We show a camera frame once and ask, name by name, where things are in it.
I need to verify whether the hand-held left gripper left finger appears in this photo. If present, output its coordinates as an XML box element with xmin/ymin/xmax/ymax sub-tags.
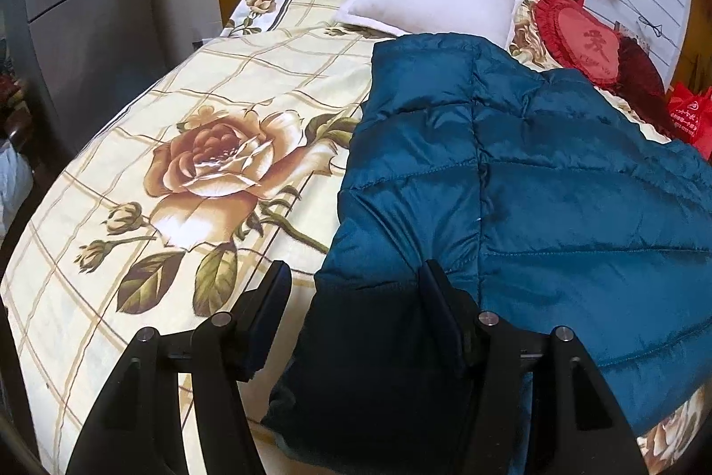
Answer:
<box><xmin>65</xmin><ymin>260</ymin><xmax>293</xmax><ymax>475</ymax></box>

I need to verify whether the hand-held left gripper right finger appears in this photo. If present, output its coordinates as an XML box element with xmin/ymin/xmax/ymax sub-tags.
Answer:
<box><xmin>420</xmin><ymin>260</ymin><xmax>651</xmax><ymax>475</ymax></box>

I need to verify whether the blue puffer jacket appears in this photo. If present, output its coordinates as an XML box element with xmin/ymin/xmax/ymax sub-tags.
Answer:
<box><xmin>260</xmin><ymin>32</ymin><xmax>712</xmax><ymax>475</ymax></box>

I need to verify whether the floral bedspread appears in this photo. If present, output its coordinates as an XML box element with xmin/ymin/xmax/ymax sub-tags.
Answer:
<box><xmin>0</xmin><ymin>0</ymin><xmax>712</xmax><ymax>475</ymax></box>

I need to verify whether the white plastic bag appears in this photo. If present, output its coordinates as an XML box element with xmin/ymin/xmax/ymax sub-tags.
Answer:
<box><xmin>0</xmin><ymin>146</ymin><xmax>34</xmax><ymax>232</ymax></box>

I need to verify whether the dark red pillow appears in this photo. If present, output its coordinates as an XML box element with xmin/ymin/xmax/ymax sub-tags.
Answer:
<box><xmin>611</xmin><ymin>35</ymin><xmax>675</xmax><ymax>140</ymax></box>

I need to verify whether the red heart pillow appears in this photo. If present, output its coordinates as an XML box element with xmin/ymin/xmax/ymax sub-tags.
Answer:
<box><xmin>533</xmin><ymin>0</ymin><xmax>622</xmax><ymax>87</ymax></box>

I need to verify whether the red shopping bag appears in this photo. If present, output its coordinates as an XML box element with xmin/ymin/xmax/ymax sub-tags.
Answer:
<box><xmin>664</xmin><ymin>82</ymin><xmax>712</xmax><ymax>149</ymax></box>

